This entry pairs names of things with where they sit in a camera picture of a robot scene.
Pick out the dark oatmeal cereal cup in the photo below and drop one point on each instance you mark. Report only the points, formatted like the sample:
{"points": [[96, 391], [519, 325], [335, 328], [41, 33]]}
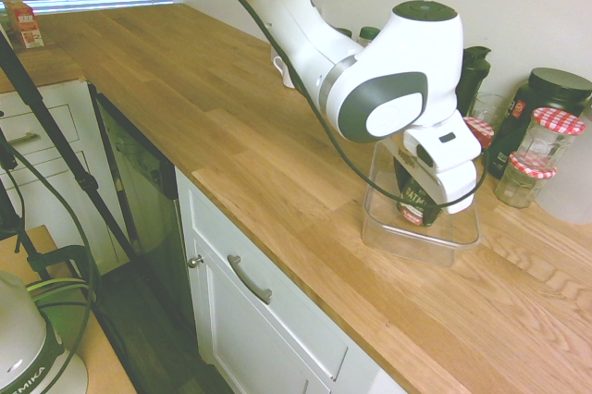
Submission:
{"points": [[416, 209]]}

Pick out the black Vega protein tub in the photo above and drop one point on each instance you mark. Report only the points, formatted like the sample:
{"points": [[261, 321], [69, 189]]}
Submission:
{"points": [[522, 107]]}

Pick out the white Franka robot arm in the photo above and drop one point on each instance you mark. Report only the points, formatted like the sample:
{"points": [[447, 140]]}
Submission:
{"points": [[300, 19]]}

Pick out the clear bottle green cap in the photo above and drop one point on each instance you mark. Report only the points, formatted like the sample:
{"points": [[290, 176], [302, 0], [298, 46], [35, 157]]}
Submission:
{"points": [[368, 34]]}

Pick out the black camera tripod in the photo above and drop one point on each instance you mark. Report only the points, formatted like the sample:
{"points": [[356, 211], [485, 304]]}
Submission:
{"points": [[28, 84]]}

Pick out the spice jar dark lid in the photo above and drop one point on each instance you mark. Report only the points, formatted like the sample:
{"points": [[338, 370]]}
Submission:
{"points": [[346, 33]]}

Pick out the white Franka robot base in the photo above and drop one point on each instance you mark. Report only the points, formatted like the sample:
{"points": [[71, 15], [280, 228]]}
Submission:
{"points": [[28, 343]]}

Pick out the short clear drinking glass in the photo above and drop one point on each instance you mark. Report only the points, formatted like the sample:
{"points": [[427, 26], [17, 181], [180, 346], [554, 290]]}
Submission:
{"points": [[490, 107]]}

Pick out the black shaker bottle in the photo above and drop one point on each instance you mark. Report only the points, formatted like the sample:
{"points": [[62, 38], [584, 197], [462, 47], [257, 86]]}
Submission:
{"points": [[474, 75]]}

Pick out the orange carton box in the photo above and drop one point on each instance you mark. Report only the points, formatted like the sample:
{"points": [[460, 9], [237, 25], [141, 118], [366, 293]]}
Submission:
{"points": [[25, 26]]}

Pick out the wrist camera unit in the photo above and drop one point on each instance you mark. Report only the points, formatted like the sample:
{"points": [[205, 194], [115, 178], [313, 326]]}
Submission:
{"points": [[458, 181]]}

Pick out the glass jar red checkered lid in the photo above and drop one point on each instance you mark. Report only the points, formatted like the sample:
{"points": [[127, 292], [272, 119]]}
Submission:
{"points": [[518, 186], [481, 128], [550, 144]]}

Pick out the black dishwasher front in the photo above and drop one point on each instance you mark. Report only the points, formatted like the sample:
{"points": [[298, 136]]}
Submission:
{"points": [[139, 181]]}

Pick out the clear plastic container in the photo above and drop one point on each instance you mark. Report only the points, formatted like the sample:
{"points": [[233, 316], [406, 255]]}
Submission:
{"points": [[416, 246]]}

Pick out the white side drawer cabinet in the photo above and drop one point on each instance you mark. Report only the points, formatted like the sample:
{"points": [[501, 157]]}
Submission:
{"points": [[55, 126]]}

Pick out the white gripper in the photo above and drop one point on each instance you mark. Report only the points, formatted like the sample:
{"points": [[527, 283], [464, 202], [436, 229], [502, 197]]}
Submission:
{"points": [[444, 149]]}

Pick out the round metal cabinet knob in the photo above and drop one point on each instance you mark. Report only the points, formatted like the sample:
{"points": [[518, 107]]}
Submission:
{"points": [[195, 261]]}

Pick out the white mug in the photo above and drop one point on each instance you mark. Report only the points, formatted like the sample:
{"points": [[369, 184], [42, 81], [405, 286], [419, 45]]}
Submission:
{"points": [[287, 79]]}

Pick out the white kitchen cabinet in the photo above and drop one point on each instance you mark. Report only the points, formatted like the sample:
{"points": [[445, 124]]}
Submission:
{"points": [[277, 320]]}

